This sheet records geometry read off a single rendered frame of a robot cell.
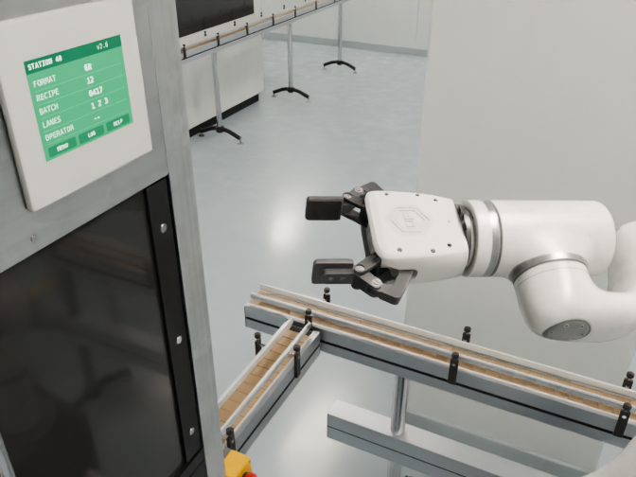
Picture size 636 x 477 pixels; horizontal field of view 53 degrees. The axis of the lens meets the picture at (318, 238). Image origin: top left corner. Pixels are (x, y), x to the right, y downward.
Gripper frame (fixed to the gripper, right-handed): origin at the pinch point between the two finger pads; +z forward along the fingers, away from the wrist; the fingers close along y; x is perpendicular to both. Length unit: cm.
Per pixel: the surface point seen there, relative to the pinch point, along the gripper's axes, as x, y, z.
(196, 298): 40.7, -24.3, 15.7
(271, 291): 122, -91, -3
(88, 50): -7.1, -23.9, 26.0
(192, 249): 31.5, -27.5, 16.1
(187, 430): 65, -12, 18
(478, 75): 58, -129, -68
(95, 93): -2.3, -22.4, 25.8
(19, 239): 8.0, -7.4, 33.6
